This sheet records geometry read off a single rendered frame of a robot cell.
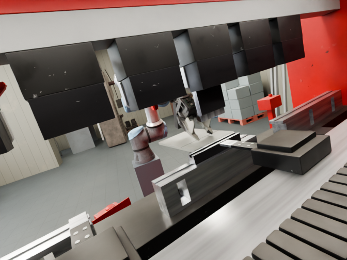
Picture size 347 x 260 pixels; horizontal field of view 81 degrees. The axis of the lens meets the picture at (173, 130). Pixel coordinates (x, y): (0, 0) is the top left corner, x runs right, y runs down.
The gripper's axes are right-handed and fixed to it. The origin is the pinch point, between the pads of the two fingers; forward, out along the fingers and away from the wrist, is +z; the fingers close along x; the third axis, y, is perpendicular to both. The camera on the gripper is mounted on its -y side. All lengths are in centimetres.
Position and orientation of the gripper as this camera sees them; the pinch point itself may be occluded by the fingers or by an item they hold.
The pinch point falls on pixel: (203, 135)
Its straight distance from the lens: 74.5
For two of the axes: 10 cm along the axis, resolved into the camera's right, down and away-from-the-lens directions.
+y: 2.1, -5.7, -7.9
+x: 8.2, -3.3, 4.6
